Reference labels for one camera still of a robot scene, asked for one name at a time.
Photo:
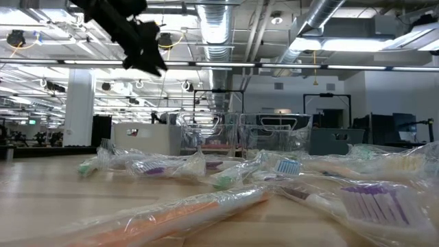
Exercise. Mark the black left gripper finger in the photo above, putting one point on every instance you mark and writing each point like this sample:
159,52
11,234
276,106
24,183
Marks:
137,62
157,68

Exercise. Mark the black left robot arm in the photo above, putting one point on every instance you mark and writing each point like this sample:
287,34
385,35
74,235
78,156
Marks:
103,13

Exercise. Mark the black jointed stand arm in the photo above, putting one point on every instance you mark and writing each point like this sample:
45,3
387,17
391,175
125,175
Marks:
430,128

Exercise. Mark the clear plastic bin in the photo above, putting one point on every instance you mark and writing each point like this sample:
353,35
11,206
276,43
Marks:
254,140
187,135

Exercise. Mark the white square pillar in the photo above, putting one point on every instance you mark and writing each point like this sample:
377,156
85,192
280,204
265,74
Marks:
79,109

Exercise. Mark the white plastic bin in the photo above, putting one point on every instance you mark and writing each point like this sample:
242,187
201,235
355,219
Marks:
161,144

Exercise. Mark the black tall cabinet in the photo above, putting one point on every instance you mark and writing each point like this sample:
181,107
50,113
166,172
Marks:
101,132

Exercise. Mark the long LED light bar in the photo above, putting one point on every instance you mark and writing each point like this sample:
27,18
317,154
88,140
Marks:
240,64

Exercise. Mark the green toothbrush in clear wrap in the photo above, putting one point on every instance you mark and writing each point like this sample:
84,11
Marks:
84,168
363,151
223,182

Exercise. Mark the green exit sign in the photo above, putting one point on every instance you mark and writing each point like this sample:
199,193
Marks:
32,121

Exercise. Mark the round ceiling spotlight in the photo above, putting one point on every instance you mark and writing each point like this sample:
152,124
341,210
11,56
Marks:
276,19

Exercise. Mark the teal plastic bin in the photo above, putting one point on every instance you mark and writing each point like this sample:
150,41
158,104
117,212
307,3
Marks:
326,144

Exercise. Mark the background computer monitor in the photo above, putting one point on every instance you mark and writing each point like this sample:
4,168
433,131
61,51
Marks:
404,127

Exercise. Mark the silver round air duct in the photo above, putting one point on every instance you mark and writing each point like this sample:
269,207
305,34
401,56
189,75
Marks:
322,13
215,34

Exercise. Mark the black metal stand frame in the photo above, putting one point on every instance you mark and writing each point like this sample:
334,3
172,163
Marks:
326,95

